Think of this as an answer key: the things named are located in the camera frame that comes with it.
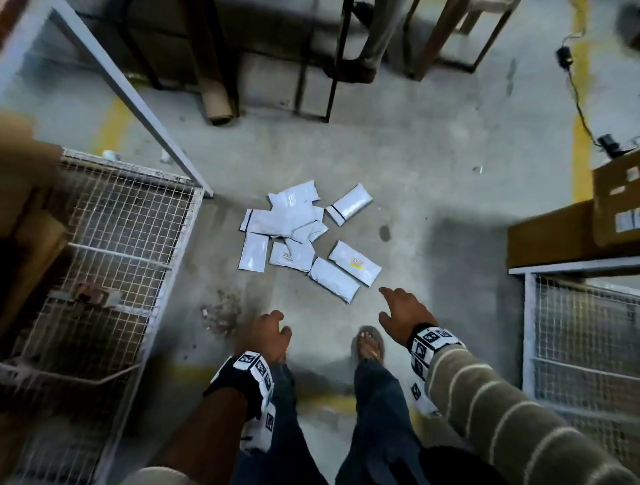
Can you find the person's right hand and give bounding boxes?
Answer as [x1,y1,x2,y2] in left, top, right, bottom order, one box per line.
[378,287,439,348]

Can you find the person's left hand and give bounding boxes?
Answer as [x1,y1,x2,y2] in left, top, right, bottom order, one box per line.
[249,310,293,363]

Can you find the pile of white mailer packets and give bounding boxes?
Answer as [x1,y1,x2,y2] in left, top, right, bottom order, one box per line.
[238,179,383,304]

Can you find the person's left forearm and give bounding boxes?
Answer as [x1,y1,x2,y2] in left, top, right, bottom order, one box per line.
[119,387,251,485]

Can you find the person's right forearm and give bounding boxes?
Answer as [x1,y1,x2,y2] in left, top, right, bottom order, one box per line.
[427,347,640,485]

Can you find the person's right foot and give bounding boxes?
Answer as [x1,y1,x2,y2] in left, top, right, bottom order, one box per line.
[355,325,386,363]

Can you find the person's left leg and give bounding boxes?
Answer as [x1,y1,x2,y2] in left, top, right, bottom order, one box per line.
[229,364,329,485]

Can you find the person's leg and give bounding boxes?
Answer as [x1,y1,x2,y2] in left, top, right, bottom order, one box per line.
[229,364,329,485]
[335,359,426,485]

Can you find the person's right leg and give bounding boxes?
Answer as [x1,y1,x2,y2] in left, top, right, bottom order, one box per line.
[335,359,426,485]

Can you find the left wrist marker band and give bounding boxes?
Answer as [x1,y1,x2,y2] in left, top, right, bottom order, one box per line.
[203,351,275,420]

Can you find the black waist pack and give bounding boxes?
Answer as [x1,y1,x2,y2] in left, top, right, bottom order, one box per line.
[415,447,506,485]

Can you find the plain brown cardboard box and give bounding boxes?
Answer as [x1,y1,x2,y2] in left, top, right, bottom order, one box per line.
[507,199,596,270]

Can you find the small orange tool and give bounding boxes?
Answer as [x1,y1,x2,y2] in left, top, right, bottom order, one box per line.
[75,282,123,308]

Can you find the brown box with white labels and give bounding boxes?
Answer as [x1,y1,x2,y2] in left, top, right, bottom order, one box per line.
[592,149,640,248]

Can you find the brown cardboard tube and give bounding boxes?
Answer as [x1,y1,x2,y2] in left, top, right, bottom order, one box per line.
[187,0,239,126]

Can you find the upright folded cardboard box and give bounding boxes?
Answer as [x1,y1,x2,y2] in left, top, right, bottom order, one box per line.
[0,112,69,330]

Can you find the beige plastic stool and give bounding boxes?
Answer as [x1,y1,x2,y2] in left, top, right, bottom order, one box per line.
[402,0,521,81]

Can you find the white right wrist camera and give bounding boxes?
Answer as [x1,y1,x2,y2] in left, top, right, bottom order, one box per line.
[407,377,441,418]

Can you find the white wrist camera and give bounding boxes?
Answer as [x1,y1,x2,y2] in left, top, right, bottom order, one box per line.
[407,377,441,418]
[239,412,277,453]

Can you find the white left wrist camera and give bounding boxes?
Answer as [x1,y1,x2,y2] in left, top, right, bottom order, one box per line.
[239,412,277,453]

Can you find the black metal frame table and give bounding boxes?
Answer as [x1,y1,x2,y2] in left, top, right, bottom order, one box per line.
[115,0,356,123]

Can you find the black floor cable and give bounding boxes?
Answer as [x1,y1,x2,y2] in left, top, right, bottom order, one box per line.
[565,67,640,159]

